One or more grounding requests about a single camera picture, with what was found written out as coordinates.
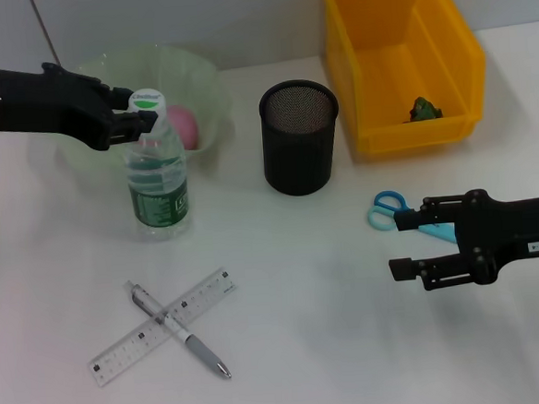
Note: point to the clear water bottle green label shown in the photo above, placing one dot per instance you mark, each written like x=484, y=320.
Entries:
x=158, y=205

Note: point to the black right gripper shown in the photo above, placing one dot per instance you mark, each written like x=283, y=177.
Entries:
x=512, y=231

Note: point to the clear plastic ruler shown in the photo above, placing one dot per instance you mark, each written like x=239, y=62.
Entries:
x=206, y=289

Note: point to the pink toy peach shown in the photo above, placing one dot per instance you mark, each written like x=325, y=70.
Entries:
x=186, y=129

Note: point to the blue child scissors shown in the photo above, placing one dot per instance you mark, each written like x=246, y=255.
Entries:
x=440, y=234

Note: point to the green plastic wrapper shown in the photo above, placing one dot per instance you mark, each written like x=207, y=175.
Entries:
x=422, y=110

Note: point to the black mesh pen holder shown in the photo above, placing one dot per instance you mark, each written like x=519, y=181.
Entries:
x=301, y=158

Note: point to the grey and white pen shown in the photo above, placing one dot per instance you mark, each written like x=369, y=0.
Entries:
x=199, y=350

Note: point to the yellow plastic bin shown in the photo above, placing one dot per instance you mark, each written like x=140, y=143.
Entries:
x=403, y=63

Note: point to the translucent green plastic fruit bowl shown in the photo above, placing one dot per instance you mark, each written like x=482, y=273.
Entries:
x=191, y=73

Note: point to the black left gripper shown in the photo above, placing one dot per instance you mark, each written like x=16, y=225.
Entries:
x=49, y=102

